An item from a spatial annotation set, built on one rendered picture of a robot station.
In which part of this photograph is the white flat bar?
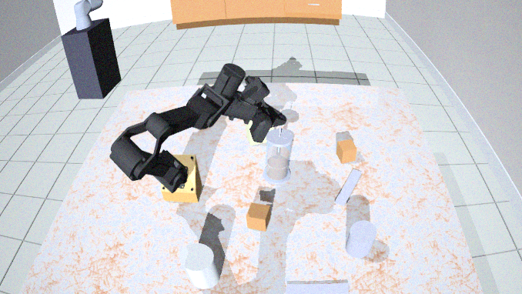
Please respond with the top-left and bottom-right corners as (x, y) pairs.
(286, 283), (349, 294)
(334, 169), (362, 206)

